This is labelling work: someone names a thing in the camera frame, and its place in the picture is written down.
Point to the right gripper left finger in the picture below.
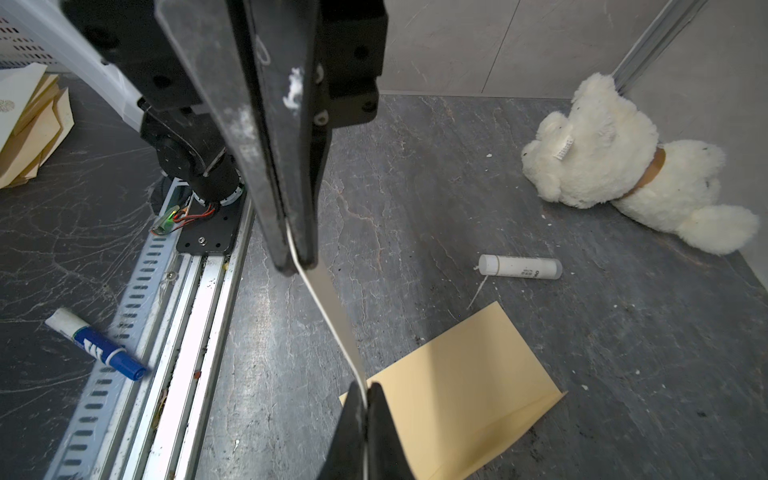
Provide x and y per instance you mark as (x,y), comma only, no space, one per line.
(345,457)

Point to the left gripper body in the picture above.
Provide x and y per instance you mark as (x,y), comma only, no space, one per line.
(354,39)

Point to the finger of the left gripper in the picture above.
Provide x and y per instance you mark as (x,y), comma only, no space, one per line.
(212,41)
(280,59)

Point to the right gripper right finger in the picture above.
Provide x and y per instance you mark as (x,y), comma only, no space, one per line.
(386,458)

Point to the yellow envelope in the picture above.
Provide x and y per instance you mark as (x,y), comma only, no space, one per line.
(464,397)

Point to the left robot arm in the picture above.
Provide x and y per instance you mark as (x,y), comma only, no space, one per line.
(119,49)

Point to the stack of envelopes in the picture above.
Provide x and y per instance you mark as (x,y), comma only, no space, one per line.
(36,117)

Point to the white glue stick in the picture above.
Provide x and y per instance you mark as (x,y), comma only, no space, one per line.
(520,267)

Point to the white teddy bear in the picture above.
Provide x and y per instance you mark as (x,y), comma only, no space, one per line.
(608,151)

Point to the blue marker pen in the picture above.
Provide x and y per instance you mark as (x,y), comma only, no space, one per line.
(95,344)

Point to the white wire mesh basket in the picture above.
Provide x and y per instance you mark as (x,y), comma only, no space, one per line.
(19,50)

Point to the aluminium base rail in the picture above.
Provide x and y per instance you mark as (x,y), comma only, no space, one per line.
(173,318)

